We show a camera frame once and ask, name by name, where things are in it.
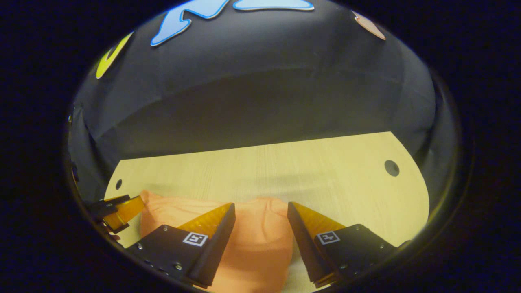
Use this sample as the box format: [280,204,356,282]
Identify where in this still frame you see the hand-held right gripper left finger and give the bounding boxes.
[126,202,236,288]

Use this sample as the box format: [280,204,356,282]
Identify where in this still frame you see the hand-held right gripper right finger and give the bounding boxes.
[287,201,412,288]

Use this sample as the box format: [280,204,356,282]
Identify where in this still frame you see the orange T-shirt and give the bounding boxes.
[140,190,294,293]

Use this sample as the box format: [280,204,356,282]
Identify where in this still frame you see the black backdrop cloth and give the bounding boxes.
[67,0,458,204]

